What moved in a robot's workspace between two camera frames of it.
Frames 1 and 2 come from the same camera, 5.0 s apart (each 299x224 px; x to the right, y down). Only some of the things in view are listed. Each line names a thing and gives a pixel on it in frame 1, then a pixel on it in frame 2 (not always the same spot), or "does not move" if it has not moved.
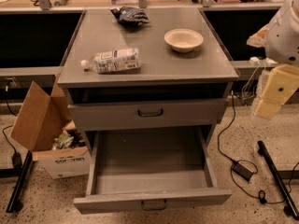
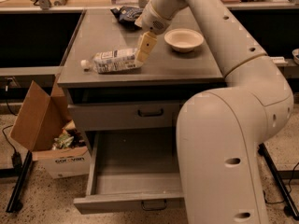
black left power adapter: [16, 157] does not move
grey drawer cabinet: [148, 103] does not move
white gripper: [284, 36] -> [154, 21]
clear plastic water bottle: [114, 61] does not move
